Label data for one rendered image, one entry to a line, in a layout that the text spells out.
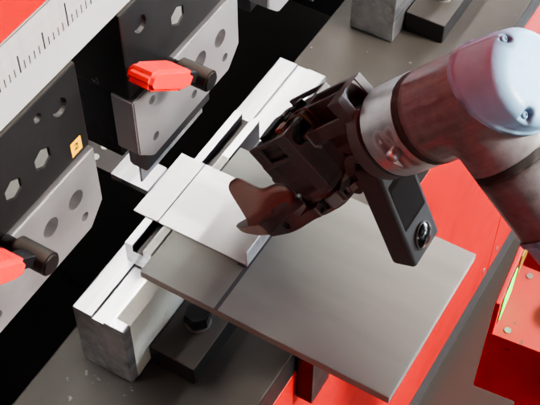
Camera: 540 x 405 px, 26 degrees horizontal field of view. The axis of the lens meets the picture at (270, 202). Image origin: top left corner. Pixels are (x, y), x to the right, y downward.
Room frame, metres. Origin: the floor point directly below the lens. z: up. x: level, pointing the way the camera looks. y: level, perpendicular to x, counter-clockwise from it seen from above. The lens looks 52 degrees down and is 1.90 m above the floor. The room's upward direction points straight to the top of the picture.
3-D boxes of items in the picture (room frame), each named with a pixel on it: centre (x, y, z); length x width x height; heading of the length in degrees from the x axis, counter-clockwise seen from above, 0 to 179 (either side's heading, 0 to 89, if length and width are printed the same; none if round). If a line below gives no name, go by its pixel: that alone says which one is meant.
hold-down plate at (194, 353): (0.72, 0.02, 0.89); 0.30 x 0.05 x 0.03; 149
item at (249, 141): (0.74, 0.08, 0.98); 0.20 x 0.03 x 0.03; 149
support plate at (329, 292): (0.64, -0.04, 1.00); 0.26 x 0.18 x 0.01; 59
